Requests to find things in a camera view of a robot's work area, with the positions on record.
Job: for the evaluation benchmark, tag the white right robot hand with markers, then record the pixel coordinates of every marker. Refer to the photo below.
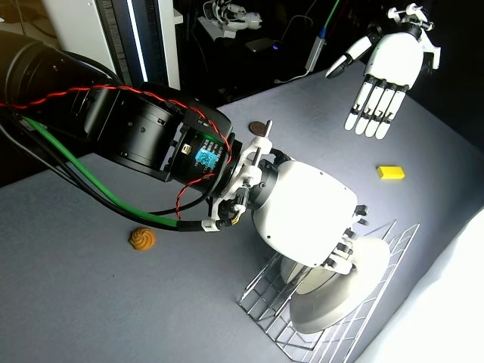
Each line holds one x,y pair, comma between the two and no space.
306,215

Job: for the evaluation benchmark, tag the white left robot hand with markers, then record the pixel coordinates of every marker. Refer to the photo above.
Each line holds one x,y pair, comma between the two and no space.
397,60

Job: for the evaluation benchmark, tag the grey adapter with blue plug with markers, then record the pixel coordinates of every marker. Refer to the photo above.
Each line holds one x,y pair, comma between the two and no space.
315,53

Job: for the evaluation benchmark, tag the yellow block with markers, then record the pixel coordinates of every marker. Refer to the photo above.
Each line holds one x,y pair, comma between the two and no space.
391,172

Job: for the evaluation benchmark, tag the brown round disc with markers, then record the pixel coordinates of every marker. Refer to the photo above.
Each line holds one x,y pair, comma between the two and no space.
256,128

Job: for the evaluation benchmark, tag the flat grey box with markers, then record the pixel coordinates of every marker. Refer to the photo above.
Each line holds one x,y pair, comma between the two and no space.
261,44

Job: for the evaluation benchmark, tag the orange swirl cookie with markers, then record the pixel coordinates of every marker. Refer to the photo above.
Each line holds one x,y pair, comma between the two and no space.
143,239

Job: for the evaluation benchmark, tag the white spare robot hand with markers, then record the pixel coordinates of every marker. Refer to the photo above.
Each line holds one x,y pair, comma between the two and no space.
234,19

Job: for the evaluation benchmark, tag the white column with black strip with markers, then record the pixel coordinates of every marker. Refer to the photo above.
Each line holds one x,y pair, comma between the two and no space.
75,30

